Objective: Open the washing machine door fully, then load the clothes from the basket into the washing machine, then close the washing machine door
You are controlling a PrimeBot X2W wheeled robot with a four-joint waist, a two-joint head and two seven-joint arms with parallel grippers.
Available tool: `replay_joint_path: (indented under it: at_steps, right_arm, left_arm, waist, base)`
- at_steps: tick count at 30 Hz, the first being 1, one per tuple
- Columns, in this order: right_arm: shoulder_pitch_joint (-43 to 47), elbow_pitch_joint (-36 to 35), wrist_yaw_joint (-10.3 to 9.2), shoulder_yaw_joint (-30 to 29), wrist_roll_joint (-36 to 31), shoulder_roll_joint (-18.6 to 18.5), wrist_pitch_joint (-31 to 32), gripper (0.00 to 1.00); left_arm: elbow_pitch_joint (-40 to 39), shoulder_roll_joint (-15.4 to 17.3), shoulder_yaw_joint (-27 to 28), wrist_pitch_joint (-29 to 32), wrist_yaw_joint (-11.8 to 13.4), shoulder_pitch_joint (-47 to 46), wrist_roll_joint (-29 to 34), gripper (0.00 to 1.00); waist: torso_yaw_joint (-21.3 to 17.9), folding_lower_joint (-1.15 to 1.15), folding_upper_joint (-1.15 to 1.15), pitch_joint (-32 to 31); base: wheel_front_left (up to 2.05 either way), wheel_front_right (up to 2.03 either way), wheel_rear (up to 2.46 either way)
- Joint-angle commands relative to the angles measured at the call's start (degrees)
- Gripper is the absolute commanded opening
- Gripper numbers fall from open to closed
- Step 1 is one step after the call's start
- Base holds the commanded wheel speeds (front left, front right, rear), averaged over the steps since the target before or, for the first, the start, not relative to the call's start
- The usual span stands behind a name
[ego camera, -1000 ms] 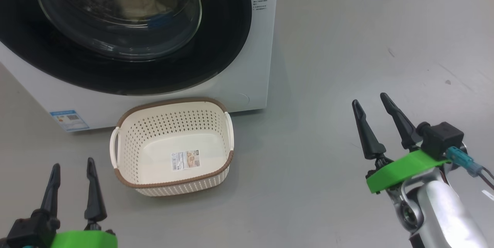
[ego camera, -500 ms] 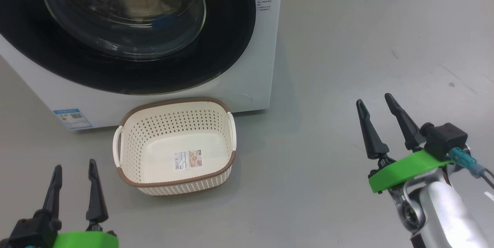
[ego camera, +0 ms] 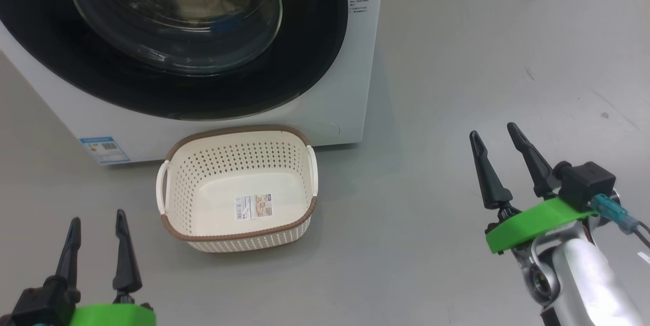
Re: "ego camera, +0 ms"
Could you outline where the blue energy label sticker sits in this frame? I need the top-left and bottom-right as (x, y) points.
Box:
(79, 136), (131, 165)

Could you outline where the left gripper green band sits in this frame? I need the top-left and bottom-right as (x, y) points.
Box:
(55, 209), (157, 326)

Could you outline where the white front-load washing machine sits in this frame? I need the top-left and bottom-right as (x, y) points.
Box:
(0, 0), (386, 167)

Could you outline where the paper sticker in basket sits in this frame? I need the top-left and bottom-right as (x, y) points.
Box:
(235, 193), (273, 221)

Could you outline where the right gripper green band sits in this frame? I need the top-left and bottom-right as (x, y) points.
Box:
(469, 122), (600, 255)

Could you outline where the black glass washing machine door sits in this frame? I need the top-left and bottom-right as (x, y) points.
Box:
(0, 0), (349, 121)

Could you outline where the cream laundry basket brown rim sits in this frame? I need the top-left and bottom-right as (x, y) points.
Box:
(155, 124), (319, 253)

